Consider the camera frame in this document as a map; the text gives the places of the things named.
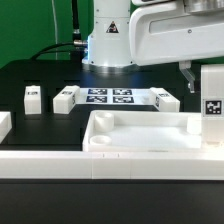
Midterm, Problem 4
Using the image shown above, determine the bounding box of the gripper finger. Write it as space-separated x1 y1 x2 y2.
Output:
179 61 195 93

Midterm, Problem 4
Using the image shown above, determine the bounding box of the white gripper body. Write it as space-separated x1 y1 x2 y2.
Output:
129 0 224 65

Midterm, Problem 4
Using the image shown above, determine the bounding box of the white desk top tray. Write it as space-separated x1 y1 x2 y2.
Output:
81 110 224 153

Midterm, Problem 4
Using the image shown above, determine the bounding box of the marker tag sheet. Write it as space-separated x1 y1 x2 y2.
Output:
77 88 152 105

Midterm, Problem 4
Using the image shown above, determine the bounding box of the left white barrier block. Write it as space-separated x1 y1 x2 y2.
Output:
0 112 12 144

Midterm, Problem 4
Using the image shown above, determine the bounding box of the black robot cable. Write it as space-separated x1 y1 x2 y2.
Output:
30 0 88 61

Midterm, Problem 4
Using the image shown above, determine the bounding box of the thin white cable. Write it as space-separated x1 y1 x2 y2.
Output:
50 0 59 61

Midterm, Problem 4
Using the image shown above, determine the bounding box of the white front rail barrier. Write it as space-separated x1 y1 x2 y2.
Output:
0 151 224 180

